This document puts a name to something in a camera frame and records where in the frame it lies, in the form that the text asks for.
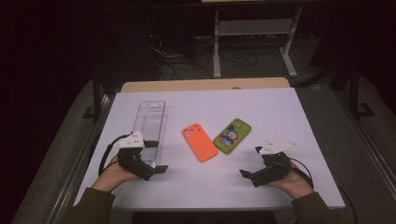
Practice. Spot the black metal stand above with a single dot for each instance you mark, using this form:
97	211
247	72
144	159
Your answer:
96	96
355	93

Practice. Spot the green cartoon phone case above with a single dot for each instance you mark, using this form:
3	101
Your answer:
232	136

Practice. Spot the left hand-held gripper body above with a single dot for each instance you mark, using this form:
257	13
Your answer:
132	161

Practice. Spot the person's left hand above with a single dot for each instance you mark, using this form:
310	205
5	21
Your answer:
112	177

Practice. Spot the orange phone case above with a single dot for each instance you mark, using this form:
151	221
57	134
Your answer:
200	142

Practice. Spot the person's right hand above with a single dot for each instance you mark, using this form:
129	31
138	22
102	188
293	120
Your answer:
294	182

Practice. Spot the clear plastic rack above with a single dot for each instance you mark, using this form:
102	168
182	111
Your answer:
151	124

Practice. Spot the grey metal rail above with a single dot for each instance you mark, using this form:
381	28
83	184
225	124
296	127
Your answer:
367	149
81	161

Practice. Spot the white metal desk frame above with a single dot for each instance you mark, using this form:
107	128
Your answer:
255	28

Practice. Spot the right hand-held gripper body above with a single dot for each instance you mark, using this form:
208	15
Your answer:
274	168

